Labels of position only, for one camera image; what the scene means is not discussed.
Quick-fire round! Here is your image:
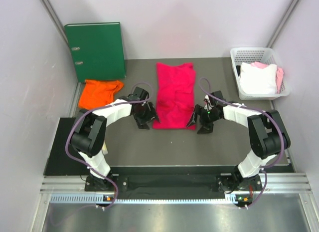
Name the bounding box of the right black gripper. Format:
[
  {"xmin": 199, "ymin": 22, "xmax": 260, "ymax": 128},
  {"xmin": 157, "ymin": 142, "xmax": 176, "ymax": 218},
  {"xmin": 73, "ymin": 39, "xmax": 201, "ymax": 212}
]
[{"xmin": 187, "ymin": 105, "xmax": 221, "ymax": 134}]

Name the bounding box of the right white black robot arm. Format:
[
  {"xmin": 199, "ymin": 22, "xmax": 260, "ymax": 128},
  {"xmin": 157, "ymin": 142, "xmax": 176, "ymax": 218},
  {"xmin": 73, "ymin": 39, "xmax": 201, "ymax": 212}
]
[{"xmin": 187, "ymin": 91, "xmax": 291, "ymax": 194}]

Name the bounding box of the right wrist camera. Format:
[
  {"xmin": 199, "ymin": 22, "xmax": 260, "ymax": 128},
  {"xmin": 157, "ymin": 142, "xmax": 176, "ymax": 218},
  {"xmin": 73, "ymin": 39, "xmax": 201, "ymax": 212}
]
[{"xmin": 204, "ymin": 95, "xmax": 210, "ymax": 104}]

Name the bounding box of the green ring binder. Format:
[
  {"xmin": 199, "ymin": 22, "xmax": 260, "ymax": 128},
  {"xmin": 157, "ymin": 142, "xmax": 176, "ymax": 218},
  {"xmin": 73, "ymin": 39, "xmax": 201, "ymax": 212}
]
[{"xmin": 64, "ymin": 22, "xmax": 126, "ymax": 83}]

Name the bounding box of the orange t shirt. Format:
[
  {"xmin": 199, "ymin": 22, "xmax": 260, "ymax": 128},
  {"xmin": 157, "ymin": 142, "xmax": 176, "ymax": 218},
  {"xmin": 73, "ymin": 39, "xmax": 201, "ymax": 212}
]
[{"xmin": 78, "ymin": 80, "xmax": 124, "ymax": 110}]

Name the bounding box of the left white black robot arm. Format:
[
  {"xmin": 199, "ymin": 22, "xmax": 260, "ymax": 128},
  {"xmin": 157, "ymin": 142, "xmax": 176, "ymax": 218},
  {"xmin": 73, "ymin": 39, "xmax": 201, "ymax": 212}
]
[{"xmin": 65, "ymin": 87, "xmax": 159, "ymax": 192}]

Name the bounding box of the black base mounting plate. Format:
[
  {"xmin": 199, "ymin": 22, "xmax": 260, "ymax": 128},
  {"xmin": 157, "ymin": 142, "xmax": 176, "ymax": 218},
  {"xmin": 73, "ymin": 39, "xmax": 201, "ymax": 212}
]
[{"xmin": 84, "ymin": 165, "xmax": 264, "ymax": 200}]

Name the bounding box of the white plastic basket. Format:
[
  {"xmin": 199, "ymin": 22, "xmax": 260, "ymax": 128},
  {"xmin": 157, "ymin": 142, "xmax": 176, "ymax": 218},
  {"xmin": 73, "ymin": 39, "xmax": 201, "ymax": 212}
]
[{"xmin": 230, "ymin": 47, "xmax": 290, "ymax": 100}]

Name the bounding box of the magenta t shirt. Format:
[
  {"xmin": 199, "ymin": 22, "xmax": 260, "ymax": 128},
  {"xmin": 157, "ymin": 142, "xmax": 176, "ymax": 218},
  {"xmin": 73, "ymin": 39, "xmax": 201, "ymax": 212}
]
[{"xmin": 153, "ymin": 63, "xmax": 196, "ymax": 130}]

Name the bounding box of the black mat left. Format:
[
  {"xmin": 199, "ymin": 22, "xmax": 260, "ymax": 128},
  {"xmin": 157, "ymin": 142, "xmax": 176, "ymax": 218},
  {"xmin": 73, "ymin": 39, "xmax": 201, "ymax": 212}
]
[{"xmin": 43, "ymin": 117, "xmax": 89, "ymax": 176}]

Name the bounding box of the white t shirt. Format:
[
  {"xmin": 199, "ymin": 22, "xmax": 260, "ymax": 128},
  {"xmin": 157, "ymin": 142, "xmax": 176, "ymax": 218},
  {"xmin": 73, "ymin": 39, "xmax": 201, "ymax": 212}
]
[{"xmin": 239, "ymin": 62, "xmax": 277, "ymax": 95}]

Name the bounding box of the light pink t shirt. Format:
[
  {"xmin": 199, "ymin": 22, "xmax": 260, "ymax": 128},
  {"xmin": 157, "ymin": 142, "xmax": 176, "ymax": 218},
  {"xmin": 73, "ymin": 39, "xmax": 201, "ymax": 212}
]
[{"xmin": 250, "ymin": 61, "xmax": 284, "ymax": 92}]

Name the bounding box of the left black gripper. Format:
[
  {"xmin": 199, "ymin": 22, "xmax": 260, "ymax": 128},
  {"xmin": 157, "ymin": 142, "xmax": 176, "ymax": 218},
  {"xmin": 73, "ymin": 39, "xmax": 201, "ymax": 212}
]
[{"xmin": 134, "ymin": 101, "xmax": 160, "ymax": 129}]

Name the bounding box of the aluminium frame rail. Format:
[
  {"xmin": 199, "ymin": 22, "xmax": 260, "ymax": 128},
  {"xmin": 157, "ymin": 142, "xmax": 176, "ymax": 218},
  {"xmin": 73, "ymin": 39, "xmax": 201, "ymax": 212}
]
[{"xmin": 40, "ymin": 173, "xmax": 312, "ymax": 206}]

